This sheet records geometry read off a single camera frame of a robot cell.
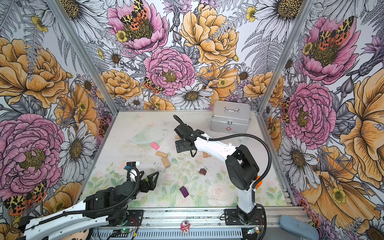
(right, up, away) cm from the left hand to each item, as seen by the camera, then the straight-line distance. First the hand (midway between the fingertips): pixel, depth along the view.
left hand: (151, 176), depth 76 cm
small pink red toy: (+18, -20, -7) cm, 28 cm away
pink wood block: (-5, +12, +26) cm, 29 cm away
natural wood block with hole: (0, +7, +22) cm, 23 cm away
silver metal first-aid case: (+45, +31, +23) cm, 59 cm away
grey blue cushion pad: (+70, -21, -6) cm, 73 cm away
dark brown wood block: (+27, -1, +13) cm, 29 cm away
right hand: (+17, +11, +13) cm, 24 cm away
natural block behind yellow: (+13, +20, -2) cm, 24 cm away
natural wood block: (+28, +7, +21) cm, 36 cm away
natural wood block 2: (+4, +3, +17) cm, 18 cm away
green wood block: (+1, +2, -10) cm, 10 cm away
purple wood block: (+16, -10, +6) cm, 20 cm away
